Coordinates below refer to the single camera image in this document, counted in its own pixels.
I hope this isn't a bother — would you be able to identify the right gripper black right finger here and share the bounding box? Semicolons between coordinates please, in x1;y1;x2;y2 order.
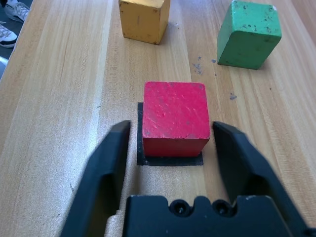
212;120;316;237

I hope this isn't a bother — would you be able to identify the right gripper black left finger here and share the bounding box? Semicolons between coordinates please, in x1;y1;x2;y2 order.
59;120;131;237

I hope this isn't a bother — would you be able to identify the red wooden block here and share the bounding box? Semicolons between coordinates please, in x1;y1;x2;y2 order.
142;80;211;158

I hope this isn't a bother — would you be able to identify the green wooden block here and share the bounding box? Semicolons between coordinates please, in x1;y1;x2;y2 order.
216;0;282;70

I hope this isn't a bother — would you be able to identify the yellow wooden block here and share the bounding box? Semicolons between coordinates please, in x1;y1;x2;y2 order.
118;0;171;45

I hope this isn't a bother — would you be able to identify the black square tape marker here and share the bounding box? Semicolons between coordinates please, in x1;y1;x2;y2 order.
136;102;204;167

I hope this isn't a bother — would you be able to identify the white laced sneaker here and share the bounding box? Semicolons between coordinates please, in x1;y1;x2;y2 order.
0;21;18;49
4;0;31;23

